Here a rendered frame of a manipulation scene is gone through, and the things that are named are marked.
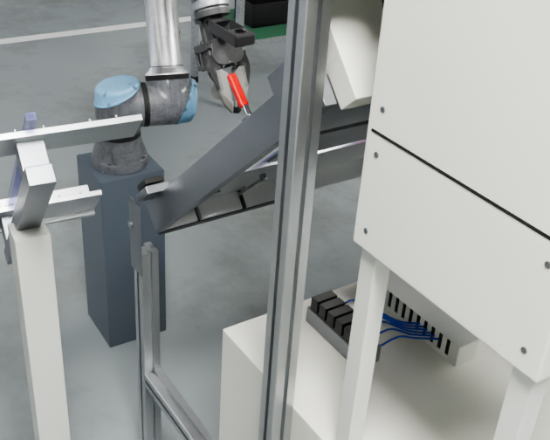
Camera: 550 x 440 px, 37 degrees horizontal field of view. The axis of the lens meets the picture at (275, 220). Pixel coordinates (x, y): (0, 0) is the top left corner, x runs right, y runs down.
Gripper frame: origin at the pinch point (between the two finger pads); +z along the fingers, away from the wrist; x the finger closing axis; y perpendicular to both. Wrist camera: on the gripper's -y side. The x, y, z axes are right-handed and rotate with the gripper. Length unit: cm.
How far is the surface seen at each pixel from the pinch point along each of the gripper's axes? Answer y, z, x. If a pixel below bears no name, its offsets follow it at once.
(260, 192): 6.8, 19.6, -5.0
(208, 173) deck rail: -22.9, 11.0, 21.0
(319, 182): 6.5, 20.9, -20.6
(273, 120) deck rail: -48, 4, 21
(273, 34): 179, -33, -126
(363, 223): -65, 20, 21
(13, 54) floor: 297, -56, -37
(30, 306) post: -6, 27, 52
